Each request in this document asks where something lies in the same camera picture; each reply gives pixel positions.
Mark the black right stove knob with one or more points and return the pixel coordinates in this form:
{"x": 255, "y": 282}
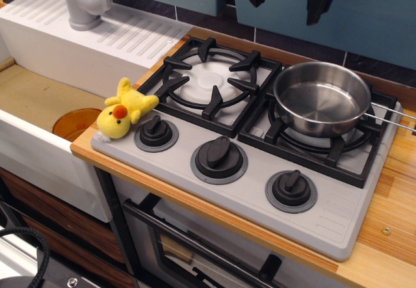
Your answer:
{"x": 291, "y": 191}

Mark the black stove knob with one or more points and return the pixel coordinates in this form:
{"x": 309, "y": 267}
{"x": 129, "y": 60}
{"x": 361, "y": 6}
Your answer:
{"x": 156, "y": 135}
{"x": 219, "y": 161}
{"x": 291, "y": 191}

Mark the yellow stuffed duck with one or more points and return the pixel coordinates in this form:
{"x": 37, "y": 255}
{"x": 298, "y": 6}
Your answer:
{"x": 123, "y": 110}

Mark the black right burner grate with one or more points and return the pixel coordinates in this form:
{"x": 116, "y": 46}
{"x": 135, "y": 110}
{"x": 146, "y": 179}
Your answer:
{"x": 348, "y": 158}

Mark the white toy sink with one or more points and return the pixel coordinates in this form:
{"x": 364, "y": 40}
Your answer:
{"x": 48, "y": 69}

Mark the grey toy stove top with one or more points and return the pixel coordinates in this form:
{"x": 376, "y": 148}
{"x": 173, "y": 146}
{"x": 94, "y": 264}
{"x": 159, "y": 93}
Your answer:
{"x": 331, "y": 226}

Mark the black left burner grate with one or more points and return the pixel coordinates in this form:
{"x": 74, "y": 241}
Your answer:
{"x": 205, "y": 87}

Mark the stainless steel pan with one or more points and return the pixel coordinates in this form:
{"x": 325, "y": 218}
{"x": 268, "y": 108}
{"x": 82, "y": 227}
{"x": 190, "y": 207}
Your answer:
{"x": 323, "y": 100}

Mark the wooden drawer cabinet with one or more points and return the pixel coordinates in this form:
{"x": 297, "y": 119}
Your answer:
{"x": 79, "y": 239}

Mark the black middle stove knob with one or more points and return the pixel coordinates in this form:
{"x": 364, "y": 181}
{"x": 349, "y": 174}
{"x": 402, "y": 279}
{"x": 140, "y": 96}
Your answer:
{"x": 219, "y": 161}

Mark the black left stove knob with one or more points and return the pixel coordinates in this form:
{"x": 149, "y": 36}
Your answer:
{"x": 156, "y": 135}

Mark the oven door with handle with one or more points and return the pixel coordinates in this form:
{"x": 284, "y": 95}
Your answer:
{"x": 190, "y": 251}

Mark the black burner grate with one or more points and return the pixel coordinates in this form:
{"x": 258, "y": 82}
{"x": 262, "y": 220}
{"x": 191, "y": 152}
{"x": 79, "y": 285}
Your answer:
{"x": 205, "y": 87}
{"x": 348, "y": 158}

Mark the grey toy faucet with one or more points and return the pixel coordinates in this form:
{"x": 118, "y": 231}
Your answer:
{"x": 86, "y": 14}

